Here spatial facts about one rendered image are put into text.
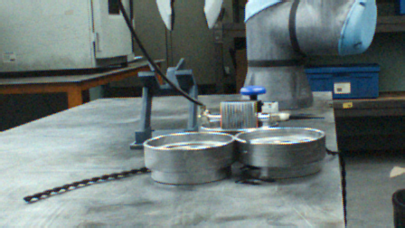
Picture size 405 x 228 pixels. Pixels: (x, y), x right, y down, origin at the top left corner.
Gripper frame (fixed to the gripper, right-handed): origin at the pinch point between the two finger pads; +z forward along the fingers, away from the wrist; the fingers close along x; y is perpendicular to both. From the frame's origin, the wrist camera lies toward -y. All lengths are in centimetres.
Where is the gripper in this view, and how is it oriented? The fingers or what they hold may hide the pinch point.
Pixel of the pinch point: (188, 17)
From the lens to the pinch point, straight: 75.2
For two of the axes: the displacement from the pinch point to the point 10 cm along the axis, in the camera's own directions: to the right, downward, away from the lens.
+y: 1.7, 0.0, 9.9
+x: -9.9, 0.2, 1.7
